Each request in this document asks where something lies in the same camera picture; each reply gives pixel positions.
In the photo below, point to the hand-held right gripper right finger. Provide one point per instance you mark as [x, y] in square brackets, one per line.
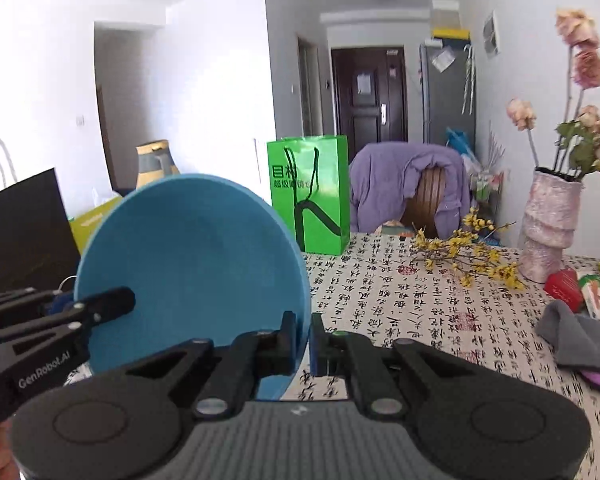
[316, 347]

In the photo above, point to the yellow flower branch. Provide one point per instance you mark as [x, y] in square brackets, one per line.
[455, 245]

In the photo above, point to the dark brown entrance door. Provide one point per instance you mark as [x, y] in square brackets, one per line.
[350, 125]

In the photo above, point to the blue plastic bag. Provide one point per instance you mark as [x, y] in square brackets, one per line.
[457, 140]

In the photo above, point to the paper sheet on refrigerator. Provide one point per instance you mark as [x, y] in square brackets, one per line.
[442, 59]

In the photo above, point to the yellow thermos jug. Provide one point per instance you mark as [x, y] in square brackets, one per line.
[152, 165]

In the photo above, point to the carrot print packet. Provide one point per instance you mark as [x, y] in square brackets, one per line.
[597, 295]

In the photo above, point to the wooden chair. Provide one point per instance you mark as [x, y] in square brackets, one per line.
[425, 195]

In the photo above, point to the grey cloth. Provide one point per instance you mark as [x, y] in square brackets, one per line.
[570, 335]

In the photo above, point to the dried pink rose bouquet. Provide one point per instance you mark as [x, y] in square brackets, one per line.
[577, 25]

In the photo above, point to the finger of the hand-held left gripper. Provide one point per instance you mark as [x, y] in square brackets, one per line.
[15, 305]
[105, 305]

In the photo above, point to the calligraphy printed tablecloth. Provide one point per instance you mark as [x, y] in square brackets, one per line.
[405, 310]

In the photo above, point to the red packet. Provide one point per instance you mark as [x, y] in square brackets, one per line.
[562, 287]

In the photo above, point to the white dried twigs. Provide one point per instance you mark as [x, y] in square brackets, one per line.
[496, 147]

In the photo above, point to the green paper shopping bag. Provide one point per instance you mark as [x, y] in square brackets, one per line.
[325, 185]

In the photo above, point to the grey interior door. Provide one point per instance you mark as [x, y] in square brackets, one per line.
[307, 90]

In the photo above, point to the grey refrigerator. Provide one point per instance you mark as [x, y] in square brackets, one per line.
[445, 105]

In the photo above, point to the white wall switch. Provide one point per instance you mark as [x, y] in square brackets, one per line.
[80, 120]

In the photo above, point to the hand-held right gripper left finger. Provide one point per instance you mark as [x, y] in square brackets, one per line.
[291, 342]

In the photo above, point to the white umbrella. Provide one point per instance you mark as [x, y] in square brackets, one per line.
[468, 80]

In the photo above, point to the blue bowl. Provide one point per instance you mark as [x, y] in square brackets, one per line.
[190, 260]

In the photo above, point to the yellow cardboard box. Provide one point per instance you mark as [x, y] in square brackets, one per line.
[87, 225]

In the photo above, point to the pink textured vase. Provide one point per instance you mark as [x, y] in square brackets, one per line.
[550, 220]

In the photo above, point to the purple jacket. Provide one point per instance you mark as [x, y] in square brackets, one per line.
[390, 175]

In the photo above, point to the black paper bag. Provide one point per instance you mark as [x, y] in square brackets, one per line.
[25, 230]

